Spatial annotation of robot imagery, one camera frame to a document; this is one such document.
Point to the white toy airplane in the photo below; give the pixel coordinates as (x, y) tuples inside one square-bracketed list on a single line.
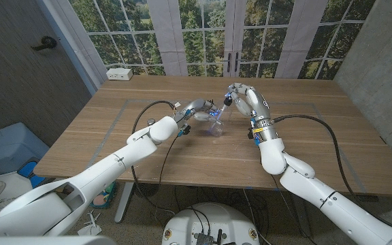
[(90, 228)]

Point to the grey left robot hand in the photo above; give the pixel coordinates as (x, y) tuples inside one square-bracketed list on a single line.
[(199, 107)]

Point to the white table leg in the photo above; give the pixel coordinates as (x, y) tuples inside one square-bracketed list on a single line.
[(124, 204), (303, 219)]

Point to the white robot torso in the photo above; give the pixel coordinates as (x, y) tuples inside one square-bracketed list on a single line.
[(213, 221)]

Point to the white floor mat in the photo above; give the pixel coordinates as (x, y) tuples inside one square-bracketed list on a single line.
[(12, 185)]

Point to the printed window backdrop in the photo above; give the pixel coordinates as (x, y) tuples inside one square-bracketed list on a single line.
[(131, 34)]

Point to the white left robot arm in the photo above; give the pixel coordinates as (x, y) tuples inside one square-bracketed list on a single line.
[(100, 170)]

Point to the clear plastic spray bottle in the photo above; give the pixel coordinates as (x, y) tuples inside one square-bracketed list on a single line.
[(217, 130)]

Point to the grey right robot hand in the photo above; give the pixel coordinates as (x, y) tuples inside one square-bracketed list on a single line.
[(255, 102)]

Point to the teal toy basket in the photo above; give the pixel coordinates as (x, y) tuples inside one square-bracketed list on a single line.
[(105, 199)]

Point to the blue storage bin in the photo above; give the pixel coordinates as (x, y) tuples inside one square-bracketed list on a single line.
[(9, 146)]

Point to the dark round slatted disc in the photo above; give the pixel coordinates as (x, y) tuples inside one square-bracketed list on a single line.
[(145, 190)]

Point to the dark wooden door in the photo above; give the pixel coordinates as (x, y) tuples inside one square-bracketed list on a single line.
[(29, 85)]

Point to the grey sneaker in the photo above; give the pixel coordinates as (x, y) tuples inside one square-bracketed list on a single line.
[(5, 206)]

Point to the black spray nozzle with tube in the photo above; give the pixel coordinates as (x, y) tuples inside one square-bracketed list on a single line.
[(227, 101)]

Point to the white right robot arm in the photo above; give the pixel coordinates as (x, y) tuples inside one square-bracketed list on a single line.
[(318, 194)]

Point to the white power strip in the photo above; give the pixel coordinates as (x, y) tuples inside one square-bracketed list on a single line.
[(119, 73)]

